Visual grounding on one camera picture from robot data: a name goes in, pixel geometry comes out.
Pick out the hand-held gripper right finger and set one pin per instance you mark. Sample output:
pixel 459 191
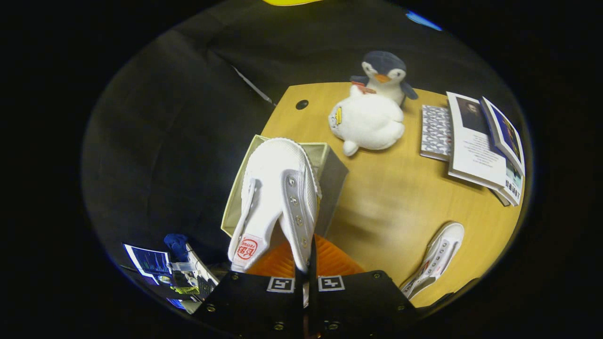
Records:
pixel 313 282

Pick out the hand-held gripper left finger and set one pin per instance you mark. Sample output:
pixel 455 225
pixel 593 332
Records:
pixel 259 301

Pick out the grey fabric storage box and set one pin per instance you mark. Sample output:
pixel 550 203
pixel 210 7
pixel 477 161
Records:
pixel 335 179

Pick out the white canvas shoe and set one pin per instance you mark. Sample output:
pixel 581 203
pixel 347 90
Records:
pixel 278 165
pixel 445 240

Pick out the blue fabric object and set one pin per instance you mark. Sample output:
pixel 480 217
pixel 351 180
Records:
pixel 176 245

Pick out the computer monitor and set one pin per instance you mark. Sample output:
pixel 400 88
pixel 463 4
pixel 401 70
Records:
pixel 150 261

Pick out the white plush toy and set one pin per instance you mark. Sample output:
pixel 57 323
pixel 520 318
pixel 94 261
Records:
pixel 367 122

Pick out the patterned grey notebook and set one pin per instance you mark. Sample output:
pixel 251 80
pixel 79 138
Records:
pixel 435 132

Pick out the dark thin book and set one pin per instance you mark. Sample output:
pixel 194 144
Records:
pixel 501 197

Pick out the white book with portrait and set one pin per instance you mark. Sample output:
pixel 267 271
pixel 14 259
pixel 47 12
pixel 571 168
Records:
pixel 476 150

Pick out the white book with landscape photo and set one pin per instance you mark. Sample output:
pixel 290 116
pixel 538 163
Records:
pixel 514 181

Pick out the dark blue penguin plush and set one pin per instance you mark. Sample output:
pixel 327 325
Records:
pixel 384 63

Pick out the blue cover book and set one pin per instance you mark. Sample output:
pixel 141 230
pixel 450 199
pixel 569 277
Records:
pixel 509 134

